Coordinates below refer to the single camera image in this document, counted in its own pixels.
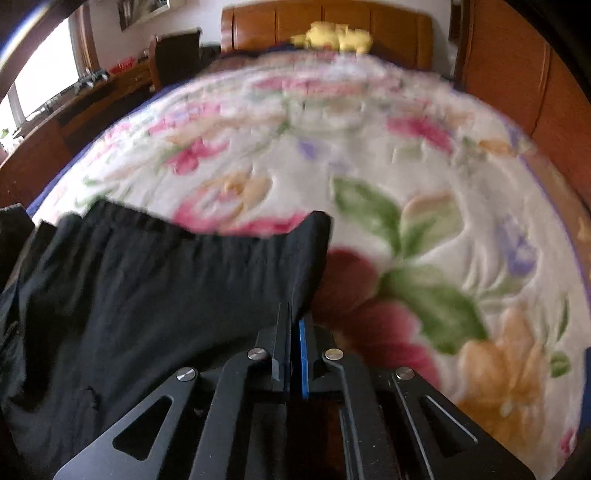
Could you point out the wooden headboard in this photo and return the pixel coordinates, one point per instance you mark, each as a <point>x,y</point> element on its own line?
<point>399,34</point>

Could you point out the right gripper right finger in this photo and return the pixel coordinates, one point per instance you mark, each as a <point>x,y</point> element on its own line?
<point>377,423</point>

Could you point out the red basket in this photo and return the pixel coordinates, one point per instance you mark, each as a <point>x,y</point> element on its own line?
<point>122,66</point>

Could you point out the wooden wardrobe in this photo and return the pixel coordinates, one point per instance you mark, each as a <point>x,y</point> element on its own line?
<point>504,61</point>

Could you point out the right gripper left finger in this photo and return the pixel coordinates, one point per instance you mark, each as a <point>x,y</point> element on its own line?
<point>227,423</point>

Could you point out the yellow plush toy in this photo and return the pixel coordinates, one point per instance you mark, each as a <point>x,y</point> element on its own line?
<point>334,37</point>

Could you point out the shiny black jacket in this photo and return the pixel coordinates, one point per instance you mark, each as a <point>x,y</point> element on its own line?
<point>16,228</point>

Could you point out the floral bed blanket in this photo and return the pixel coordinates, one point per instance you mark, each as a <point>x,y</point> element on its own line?
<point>448,251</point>

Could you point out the wooden desk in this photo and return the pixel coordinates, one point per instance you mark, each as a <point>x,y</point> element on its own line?
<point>61,136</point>

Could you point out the wooden chair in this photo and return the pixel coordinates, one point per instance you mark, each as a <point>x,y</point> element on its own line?
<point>173,57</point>

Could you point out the black trench coat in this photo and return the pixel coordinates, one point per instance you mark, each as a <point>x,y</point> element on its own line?
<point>110,303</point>

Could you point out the white wall shelf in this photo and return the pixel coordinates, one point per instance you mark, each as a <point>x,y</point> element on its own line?
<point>131,12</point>

